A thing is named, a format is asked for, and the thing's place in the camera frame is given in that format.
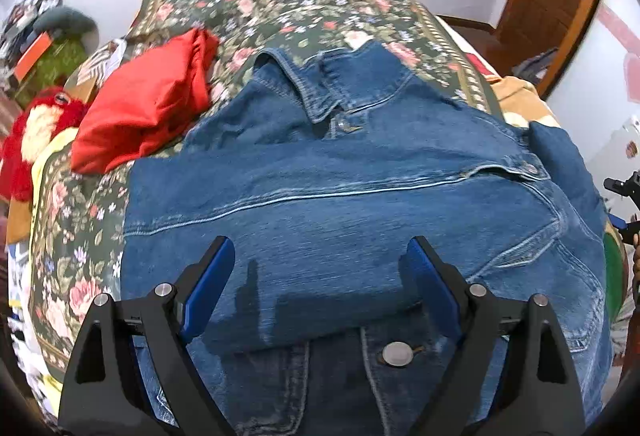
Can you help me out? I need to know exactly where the blue denim jacket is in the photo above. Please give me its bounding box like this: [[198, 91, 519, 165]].
[[122, 42, 612, 435]]

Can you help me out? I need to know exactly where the clutter pile of clothes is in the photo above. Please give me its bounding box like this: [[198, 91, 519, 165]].
[[1, 0, 62, 68]]

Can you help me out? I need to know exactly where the yellow garment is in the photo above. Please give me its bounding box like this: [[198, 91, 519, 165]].
[[32, 127, 78, 199]]

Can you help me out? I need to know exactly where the red folded garment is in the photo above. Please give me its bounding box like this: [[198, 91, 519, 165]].
[[70, 29, 219, 175]]

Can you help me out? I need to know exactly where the red plush toy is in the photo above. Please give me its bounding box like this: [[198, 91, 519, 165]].
[[1, 87, 89, 202]]

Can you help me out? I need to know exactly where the green patterned bag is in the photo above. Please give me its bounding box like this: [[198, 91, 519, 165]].
[[14, 37, 87, 110]]

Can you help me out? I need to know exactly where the orange box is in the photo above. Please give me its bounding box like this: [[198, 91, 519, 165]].
[[13, 32, 52, 82]]

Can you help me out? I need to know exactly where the grey pillow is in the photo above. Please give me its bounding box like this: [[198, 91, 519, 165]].
[[32, 6, 100, 49]]

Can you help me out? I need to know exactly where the green floral bedspread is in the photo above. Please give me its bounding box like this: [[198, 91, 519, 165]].
[[28, 0, 500, 378]]

